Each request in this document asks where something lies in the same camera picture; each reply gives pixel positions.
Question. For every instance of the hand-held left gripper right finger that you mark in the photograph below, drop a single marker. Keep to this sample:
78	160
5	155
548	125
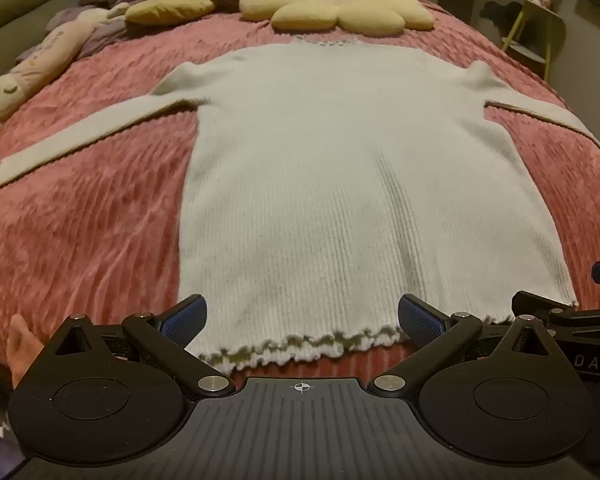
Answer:
421	319

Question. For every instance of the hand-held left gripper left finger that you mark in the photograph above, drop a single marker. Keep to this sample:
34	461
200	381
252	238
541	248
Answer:
182	319

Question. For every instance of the white knit sweater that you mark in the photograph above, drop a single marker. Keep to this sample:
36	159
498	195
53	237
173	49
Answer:
340	170

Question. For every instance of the pink ribbed blanket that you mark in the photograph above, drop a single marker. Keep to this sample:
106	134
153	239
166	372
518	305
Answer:
90	220

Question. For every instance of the yellow-legged side table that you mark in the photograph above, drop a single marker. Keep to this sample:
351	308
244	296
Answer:
537	15

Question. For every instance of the black object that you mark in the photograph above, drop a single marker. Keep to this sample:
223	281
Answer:
500	15

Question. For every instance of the long beige plush toy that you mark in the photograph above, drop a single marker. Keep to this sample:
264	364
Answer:
40	62

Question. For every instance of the green padded headboard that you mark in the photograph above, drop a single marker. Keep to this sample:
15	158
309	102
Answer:
20	7

